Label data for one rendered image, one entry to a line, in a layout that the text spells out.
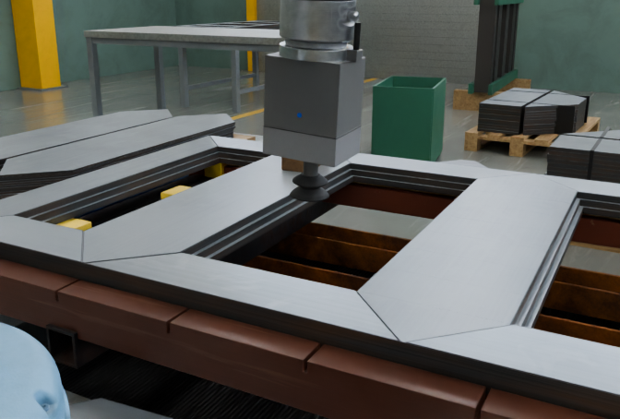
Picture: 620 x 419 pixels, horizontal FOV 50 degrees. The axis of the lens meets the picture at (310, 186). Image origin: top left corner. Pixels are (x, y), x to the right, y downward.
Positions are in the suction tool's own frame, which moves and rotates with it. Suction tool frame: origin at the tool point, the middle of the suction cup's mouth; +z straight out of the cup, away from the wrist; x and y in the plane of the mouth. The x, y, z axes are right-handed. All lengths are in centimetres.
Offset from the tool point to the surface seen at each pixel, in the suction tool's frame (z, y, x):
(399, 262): 13.2, -5.9, -15.8
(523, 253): 12.6, -19.8, -26.5
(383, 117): 82, 125, -362
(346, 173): 18, 21, -58
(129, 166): 18, 60, -38
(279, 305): 13.2, 2.1, 2.3
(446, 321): 12.1, -15.9, -2.5
